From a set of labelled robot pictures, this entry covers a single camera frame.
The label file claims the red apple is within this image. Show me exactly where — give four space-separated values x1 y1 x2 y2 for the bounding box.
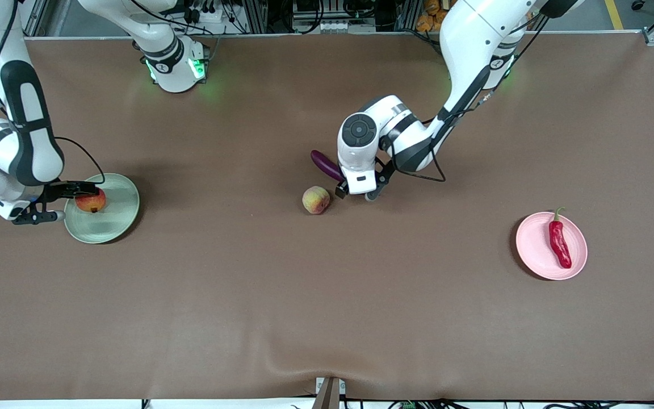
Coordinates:
75 189 107 214

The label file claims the yellow pink peach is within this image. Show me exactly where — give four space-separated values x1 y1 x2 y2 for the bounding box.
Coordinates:
303 186 331 215

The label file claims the long purple eggplant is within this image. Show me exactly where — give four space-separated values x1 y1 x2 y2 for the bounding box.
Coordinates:
311 150 345 182

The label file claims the red chili pepper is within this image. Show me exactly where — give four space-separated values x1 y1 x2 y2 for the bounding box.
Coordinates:
548 207 573 269

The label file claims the pile of orange fruits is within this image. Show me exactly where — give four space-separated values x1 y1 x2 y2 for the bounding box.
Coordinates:
416 0 455 32

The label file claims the light green round plate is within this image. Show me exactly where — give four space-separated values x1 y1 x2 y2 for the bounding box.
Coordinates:
64 173 141 245

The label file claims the brown table cover mat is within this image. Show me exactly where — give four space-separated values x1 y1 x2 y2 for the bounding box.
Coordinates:
0 33 654 401

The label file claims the pink round plate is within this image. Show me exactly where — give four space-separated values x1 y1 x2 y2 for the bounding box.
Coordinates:
515 212 588 281

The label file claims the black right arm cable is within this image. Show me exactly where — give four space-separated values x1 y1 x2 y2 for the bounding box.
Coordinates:
53 136 106 185

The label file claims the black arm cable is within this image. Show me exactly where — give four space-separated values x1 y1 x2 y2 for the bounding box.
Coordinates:
384 11 549 183
53 136 106 185

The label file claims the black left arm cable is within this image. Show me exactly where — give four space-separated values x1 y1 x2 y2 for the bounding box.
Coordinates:
384 11 549 183

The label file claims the metal stand bracket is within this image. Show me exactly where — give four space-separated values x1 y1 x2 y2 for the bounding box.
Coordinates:
315 377 346 409

